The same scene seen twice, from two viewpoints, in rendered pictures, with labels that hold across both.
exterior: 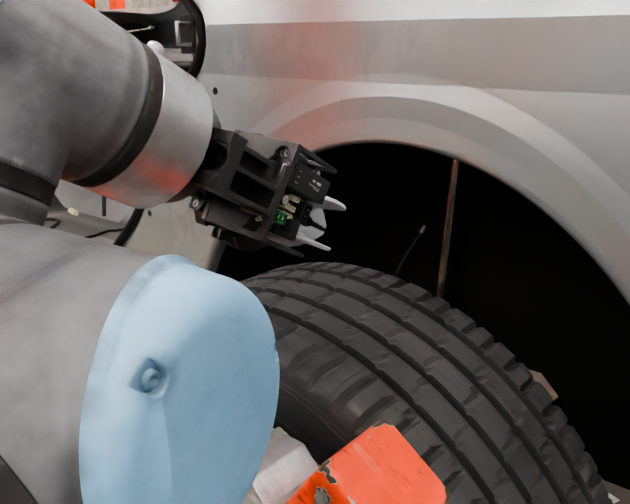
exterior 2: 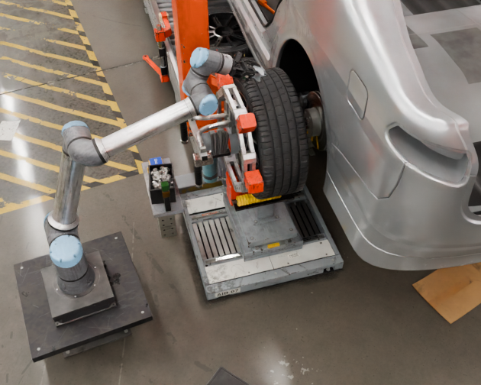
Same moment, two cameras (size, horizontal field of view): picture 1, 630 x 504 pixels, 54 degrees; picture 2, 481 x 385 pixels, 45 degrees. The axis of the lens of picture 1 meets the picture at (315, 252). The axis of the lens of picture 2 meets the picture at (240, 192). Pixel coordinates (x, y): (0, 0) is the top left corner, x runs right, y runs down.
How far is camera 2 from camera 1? 2.33 m
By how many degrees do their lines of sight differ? 42
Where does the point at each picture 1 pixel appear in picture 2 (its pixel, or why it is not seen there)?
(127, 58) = (218, 63)
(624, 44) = (325, 59)
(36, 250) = (201, 89)
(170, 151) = (224, 72)
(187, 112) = (227, 67)
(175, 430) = (204, 107)
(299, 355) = (252, 96)
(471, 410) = (278, 117)
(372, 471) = (245, 118)
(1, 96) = (204, 69)
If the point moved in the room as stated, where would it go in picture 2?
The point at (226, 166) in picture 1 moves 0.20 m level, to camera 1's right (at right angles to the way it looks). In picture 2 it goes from (232, 73) to (270, 89)
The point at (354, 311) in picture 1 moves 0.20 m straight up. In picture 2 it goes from (271, 90) to (272, 54)
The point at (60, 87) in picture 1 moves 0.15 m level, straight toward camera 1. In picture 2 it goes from (210, 68) to (200, 88)
